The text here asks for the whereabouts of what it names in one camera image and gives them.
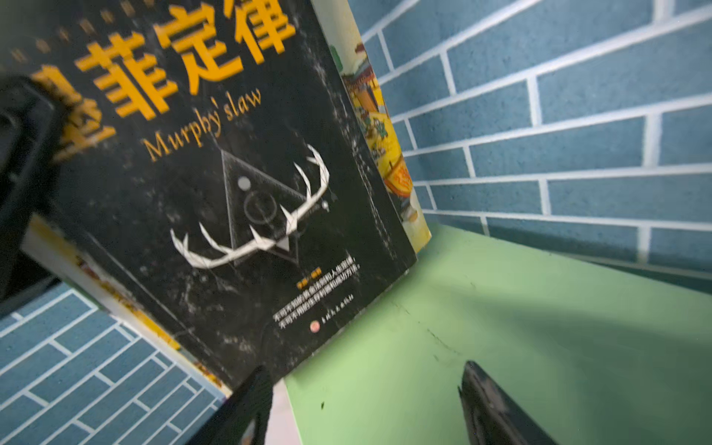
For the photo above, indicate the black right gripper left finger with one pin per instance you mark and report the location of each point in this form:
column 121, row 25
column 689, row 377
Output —
column 244, row 417

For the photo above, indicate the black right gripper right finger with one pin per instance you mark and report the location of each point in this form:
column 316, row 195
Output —
column 492, row 416

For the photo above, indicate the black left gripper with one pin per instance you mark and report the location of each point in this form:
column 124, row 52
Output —
column 32, row 122

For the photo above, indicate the yellow history book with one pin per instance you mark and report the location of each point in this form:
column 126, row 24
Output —
column 378, row 122

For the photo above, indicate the black slipcase box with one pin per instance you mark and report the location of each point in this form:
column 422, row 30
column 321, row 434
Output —
column 211, row 183

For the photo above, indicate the green metal bookshelf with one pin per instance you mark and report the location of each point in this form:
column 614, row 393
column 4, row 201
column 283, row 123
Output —
column 594, row 355

